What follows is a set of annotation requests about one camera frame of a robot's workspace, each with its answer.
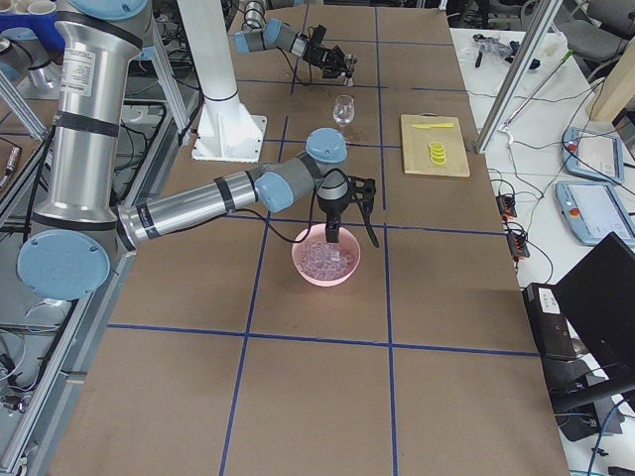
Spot black laptop monitor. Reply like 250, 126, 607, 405
552, 232, 634, 413

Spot black box with label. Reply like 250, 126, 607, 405
522, 283, 576, 362

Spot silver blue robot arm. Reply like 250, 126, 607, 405
17, 1, 353, 300
233, 1, 357, 86

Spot steel cocktail jigger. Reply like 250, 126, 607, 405
343, 54, 357, 87

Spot pink bowl of ice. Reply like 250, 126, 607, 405
292, 224, 361, 287

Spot far blue teach pendant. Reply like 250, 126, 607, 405
562, 127, 625, 184

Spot yellow plastic knife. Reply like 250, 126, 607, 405
411, 122, 455, 130

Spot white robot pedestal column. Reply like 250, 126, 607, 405
178, 0, 267, 164

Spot aluminium frame post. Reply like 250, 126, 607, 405
476, 0, 563, 154

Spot clear wine glass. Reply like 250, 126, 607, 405
332, 94, 355, 134

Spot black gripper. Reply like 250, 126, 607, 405
317, 182, 353, 243
303, 43, 354, 79

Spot blue teach pendant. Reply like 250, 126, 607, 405
555, 180, 634, 247
562, 127, 625, 184

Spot green handled reach grabber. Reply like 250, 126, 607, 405
498, 50, 573, 140

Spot lemon slices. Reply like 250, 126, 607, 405
428, 142, 447, 167

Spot near blue teach pendant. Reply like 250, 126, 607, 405
555, 180, 634, 247

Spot bamboo cutting board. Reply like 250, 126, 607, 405
400, 114, 470, 179

